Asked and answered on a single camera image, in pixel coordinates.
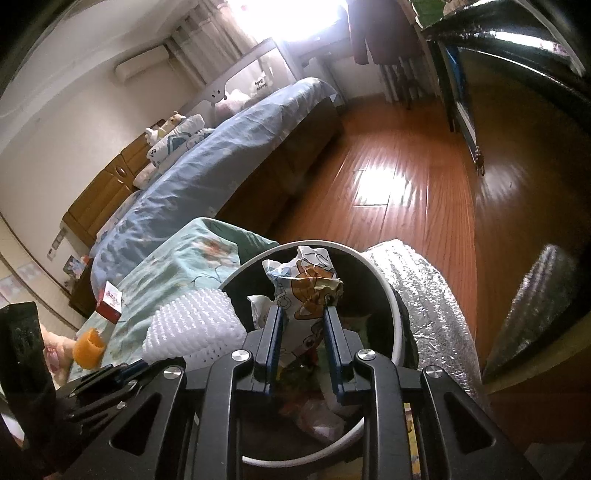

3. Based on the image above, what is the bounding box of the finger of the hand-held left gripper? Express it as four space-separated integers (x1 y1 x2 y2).
58 360 160 423

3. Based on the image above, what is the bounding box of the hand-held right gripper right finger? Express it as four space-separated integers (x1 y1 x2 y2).
324 306 543 480

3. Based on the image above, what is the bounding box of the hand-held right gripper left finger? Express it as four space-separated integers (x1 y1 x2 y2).
69 305 284 480

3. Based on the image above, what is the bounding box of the cartoon print snack bag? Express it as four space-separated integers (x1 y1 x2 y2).
262 246 345 370

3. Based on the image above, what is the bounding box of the black bin with white rim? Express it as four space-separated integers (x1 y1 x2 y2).
216 239 413 468

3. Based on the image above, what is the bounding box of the red and white plastic bag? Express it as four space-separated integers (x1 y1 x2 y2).
281 397 356 446

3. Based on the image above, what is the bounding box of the orange ribbed cup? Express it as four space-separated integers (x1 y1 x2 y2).
74 328 105 369

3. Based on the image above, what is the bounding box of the white foam mesh net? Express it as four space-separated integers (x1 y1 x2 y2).
141 290 249 370

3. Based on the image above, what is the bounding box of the dark wooden nightstand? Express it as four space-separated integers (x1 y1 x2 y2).
68 265 100 319

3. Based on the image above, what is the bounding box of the small red box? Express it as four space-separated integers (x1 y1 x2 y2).
95 280 123 322

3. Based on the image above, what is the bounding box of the silver foil bubble bag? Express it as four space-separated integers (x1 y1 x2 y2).
364 239 492 407

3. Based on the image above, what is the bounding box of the teal floral blanket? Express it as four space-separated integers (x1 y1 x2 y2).
95 217 280 370

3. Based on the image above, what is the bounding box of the bed with blue quilt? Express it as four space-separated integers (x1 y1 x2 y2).
90 78 340 287

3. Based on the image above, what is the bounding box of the white blue patterned pillow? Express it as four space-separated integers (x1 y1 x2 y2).
148 113 215 169

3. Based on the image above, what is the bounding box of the small yellow white plush toy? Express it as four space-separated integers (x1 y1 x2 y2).
144 112 185 141

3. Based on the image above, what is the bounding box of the pink plush toy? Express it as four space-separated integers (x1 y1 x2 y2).
217 88 252 116

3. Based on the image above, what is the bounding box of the radiator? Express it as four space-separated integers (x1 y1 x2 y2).
379 58 428 104

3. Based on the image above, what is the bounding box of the black topped wooden cabinet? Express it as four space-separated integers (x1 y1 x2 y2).
411 0 591 462

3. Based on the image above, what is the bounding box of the white curtain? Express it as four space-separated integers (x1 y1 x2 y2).
168 0 264 88

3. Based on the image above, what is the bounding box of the dark red coat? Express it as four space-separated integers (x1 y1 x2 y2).
346 0 409 65

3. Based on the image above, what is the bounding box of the grey bed guard rail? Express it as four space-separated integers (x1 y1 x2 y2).
203 39 296 121

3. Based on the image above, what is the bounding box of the white wall air conditioner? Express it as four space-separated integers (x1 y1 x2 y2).
115 44 169 84

